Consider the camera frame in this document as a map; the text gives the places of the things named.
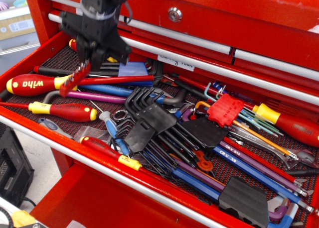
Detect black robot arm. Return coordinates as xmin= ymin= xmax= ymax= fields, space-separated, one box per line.
xmin=60 ymin=0 xmax=132 ymax=71

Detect silver combination wrench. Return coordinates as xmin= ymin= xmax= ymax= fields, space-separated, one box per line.
xmin=228 ymin=125 xmax=319 ymax=170

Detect red yellow screwdriver front left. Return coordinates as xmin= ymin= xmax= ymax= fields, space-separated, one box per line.
xmin=0 ymin=102 xmax=98 ymax=122

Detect black holder large hex keys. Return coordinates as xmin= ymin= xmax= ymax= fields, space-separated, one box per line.
xmin=139 ymin=143 xmax=315 ymax=228

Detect purple long hex key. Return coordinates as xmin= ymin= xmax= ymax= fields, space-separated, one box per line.
xmin=219 ymin=140 xmax=309 ymax=197

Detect red yellow screwdriver right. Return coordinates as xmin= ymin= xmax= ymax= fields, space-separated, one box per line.
xmin=171 ymin=73 xmax=319 ymax=148

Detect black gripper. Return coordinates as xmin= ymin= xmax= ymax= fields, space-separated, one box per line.
xmin=60 ymin=11 xmax=132 ymax=71

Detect blue hex key holder set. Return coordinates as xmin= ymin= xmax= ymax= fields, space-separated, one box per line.
xmin=88 ymin=59 xmax=164 ymax=87

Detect open red drawer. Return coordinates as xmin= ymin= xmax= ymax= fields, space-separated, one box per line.
xmin=0 ymin=25 xmax=319 ymax=228

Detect blue long hex key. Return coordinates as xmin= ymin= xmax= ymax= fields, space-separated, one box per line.
xmin=213 ymin=146 xmax=319 ymax=215

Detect round silver cabinet lock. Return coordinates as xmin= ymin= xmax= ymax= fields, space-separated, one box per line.
xmin=168 ymin=7 xmax=182 ymax=22

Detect black hex key set lower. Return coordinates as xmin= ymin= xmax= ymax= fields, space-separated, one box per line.
xmin=116 ymin=116 xmax=197 ymax=177

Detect red yellow screwdriver back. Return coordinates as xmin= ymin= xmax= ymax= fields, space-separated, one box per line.
xmin=68 ymin=38 xmax=119 ymax=64

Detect red holder coloured hex keys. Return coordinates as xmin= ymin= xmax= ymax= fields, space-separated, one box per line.
xmin=195 ymin=82 xmax=300 ymax=161

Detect orange plastic key clip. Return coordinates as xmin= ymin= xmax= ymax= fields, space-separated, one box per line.
xmin=193 ymin=150 xmax=213 ymax=172

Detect red yellow screwdriver front edge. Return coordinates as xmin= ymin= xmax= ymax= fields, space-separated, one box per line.
xmin=80 ymin=136 xmax=177 ymax=188

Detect black device on floor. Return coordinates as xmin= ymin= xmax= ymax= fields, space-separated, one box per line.
xmin=0 ymin=123 xmax=34 ymax=207

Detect red bit holder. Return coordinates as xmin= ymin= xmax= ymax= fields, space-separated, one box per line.
xmin=59 ymin=59 xmax=91 ymax=97

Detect red tool cabinet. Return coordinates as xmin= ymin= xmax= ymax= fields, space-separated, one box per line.
xmin=23 ymin=0 xmax=319 ymax=228

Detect large red yellow Wiha screwdriver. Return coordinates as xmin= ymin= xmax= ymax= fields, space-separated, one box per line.
xmin=6 ymin=74 xmax=155 ymax=97

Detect black hex key set upper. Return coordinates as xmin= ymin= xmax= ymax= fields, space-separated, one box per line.
xmin=124 ymin=88 xmax=203 ymax=152

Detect blue white precision screwdriver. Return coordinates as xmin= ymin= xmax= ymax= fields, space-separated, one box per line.
xmin=90 ymin=101 xmax=130 ymax=157

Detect white label cutting tools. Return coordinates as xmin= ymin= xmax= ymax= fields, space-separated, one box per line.
xmin=158 ymin=55 xmax=195 ymax=71

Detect black holder centre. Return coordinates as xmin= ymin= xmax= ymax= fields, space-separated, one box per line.
xmin=181 ymin=117 xmax=228 ymax=151

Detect grey blue handle tool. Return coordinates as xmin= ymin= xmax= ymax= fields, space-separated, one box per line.
xmin=37 ymin=118 xmax=73 ymax=139

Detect cardboard box on shelf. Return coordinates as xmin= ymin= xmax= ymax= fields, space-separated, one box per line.
xmin=0 ymin=14 xmax=35 ymax=40

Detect black hex key set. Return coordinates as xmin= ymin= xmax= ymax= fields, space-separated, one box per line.
xmin=116 ymin=116 xmax=197 ymax=177
xmin=124 ymin=88 xmax=203 ymax=152

